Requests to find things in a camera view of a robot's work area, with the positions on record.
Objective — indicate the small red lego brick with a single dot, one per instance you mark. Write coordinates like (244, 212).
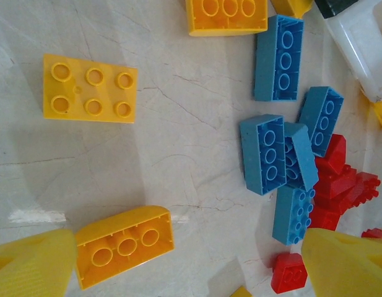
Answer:
(288, 273)

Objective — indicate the black plastic container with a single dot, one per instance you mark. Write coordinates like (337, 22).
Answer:
(339, 7)

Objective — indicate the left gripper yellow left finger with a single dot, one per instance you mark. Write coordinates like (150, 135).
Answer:
(29, 266)

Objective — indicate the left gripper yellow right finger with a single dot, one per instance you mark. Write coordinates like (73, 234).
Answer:
(348, 269)

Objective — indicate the white plastic container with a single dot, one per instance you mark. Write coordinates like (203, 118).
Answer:
(361, 52)

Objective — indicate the red sloped lego brick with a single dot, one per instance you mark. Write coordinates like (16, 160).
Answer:
(334, 154)

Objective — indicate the blue lego brick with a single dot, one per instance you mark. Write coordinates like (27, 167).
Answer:
(265, 62)
(251, 154)
(285, 216)
(305, 157)
(311, 108)

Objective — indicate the yellow lego brick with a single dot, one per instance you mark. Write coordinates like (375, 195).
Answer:
(79, 89)
(228, 18)
(122, 244)
(241, 292)
(291, 6)

